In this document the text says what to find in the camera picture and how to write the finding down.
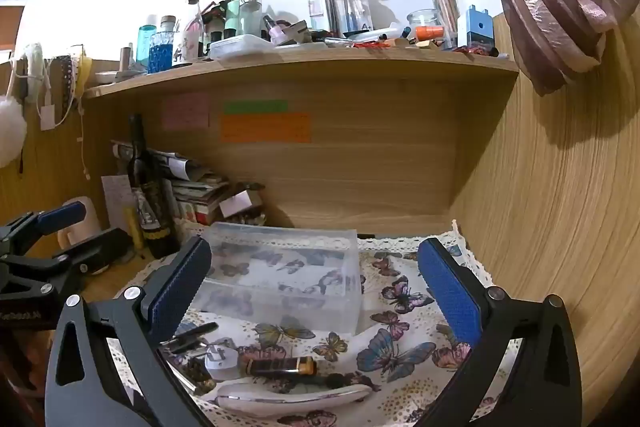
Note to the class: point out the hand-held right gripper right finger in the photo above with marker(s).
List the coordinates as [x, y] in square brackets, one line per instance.
[450, 292]

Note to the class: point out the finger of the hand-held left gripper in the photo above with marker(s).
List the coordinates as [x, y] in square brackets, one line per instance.
[60, 216]
[95, 249]

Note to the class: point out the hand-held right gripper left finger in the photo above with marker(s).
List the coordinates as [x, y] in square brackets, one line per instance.
[175, 292]

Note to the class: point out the cream rounded object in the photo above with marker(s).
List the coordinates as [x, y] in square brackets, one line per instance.
[85, 227]

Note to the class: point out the yellow tube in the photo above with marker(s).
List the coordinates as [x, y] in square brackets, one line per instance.
[133, 224]

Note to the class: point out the black nail clipper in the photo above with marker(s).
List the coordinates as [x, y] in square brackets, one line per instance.
[195, 333]

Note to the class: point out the white paper card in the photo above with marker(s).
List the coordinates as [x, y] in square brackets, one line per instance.
[116, 197]

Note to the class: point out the dark wine bottle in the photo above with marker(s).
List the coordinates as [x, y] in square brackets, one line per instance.
[147, 202]

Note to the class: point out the white plug adapter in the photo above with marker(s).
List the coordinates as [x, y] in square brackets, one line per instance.
[220, 359]

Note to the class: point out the butterfly print lace cloth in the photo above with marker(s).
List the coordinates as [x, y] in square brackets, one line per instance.
[390, 347]

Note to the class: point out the white fluffy pompom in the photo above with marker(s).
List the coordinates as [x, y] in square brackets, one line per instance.
[10, 127]

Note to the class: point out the stack of books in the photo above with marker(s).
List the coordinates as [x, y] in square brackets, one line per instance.
[200, 189]

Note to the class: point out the white paper tag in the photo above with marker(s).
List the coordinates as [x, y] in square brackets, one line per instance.
[235, 203]

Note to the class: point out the clear plastic storage box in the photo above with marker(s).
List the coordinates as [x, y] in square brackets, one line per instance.
[285, 272]

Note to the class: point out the brown gold lipstick tube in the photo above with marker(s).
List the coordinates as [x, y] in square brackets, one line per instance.
[282, 366]

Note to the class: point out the white curved handheld device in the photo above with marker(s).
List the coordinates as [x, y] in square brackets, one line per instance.
[295, 399]

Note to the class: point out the pink sticky note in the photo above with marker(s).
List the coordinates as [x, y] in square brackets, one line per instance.
[185, 111]

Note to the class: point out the cardboard tube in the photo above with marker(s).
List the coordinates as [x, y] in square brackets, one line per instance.
[125, 58]

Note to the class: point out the tall blue bottle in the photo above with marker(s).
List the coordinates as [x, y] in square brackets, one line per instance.
[145, 49]

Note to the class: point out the orange sticky note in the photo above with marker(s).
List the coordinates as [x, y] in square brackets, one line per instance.
[265, 128]

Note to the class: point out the blue bead glass jar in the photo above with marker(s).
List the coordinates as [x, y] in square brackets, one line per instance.
[161, 53]

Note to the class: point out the green sticky note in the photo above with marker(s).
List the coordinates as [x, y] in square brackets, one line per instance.
[255, 106]

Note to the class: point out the clear bottle with cork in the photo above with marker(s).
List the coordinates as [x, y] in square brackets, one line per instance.
[189, 39]

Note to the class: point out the brown capped jar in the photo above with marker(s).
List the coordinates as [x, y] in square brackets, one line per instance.
[167, 23]

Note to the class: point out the white flat plastic box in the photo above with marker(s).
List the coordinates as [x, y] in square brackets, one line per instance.
[240, 47]

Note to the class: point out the wooden shelf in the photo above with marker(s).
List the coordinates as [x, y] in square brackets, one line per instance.
[300, 69]

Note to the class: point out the orange capped bottle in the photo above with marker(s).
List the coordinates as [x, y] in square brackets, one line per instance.
[430, 33]

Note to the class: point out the blue white box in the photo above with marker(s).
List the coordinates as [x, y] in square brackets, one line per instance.
[479, 29]

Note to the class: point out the green pump bottle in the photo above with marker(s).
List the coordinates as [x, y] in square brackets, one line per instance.
[234, 9]

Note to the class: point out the small glass jar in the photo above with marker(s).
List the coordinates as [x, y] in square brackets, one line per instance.
[421, 18]

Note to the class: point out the pale clear bottle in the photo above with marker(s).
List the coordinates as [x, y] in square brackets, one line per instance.
[251, 17]

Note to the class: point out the clear tube of sticks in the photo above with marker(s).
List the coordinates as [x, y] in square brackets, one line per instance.
[445, 7]

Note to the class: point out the pink sheer curtain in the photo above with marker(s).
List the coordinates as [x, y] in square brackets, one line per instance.
[555, 7]

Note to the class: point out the clear brush package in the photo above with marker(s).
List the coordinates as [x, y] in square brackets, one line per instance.
[340, 4]

